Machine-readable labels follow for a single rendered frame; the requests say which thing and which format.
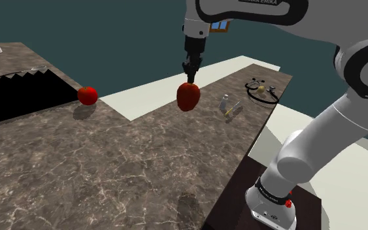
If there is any dark red apple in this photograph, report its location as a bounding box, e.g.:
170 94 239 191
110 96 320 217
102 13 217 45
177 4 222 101
176 82 201 112

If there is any wooden framed window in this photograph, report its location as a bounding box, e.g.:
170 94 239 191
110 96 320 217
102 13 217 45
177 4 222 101
209 20 230 33

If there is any small clear shaker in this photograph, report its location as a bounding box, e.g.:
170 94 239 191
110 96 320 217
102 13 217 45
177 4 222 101
218 93 229 111

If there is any bright red apple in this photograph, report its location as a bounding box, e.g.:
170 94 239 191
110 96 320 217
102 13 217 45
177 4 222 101
76 86 99 107

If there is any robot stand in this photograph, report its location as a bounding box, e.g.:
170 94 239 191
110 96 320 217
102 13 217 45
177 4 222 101
201 155 324 230

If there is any black kitchen sink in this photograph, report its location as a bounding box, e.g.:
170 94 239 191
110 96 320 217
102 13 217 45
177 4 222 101
0 65 80 129

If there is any yellow handled kitchen tool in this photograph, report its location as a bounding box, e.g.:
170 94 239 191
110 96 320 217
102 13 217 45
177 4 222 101
224 101 242 116

